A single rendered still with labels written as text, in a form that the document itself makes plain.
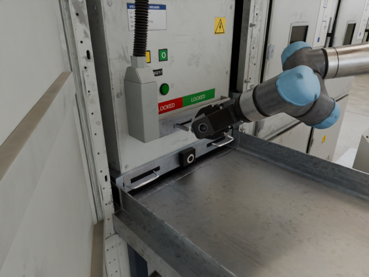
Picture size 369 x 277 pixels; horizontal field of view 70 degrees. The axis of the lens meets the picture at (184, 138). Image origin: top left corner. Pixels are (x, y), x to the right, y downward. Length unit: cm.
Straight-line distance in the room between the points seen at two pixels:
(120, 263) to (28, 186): 69
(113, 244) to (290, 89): 62
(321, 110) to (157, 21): 45
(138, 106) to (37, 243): 39
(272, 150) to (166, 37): 56
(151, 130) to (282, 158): 55
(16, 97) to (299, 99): 45
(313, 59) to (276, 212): 40
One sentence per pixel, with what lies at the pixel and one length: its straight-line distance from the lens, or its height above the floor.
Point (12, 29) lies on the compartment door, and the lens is 32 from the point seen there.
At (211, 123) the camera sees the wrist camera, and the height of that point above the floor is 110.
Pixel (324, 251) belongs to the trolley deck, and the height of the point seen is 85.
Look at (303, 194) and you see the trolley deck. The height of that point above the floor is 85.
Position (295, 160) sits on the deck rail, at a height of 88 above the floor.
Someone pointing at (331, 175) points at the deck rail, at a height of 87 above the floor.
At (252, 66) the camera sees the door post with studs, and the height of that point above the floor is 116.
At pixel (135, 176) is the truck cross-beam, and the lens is 80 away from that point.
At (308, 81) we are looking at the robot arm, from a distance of 55.
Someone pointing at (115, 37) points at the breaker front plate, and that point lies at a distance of 68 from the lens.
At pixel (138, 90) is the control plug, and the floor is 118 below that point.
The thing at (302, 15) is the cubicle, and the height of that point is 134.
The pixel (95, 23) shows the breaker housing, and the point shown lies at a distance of 70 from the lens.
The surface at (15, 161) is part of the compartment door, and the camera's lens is 22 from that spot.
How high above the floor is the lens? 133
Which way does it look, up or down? 24 degrees down
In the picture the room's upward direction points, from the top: straight up
